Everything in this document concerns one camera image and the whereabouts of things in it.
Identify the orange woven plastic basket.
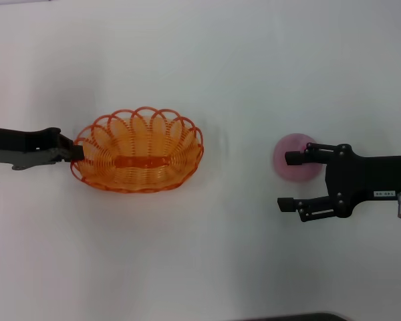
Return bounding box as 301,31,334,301
70,106,205,194

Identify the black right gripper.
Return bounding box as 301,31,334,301
277,142,401,223

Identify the pink peach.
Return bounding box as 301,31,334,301
272,132,323,183

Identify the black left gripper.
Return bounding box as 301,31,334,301
0,126,86,172

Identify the black rounded robot chest cover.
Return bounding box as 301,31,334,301
232,312,350,321

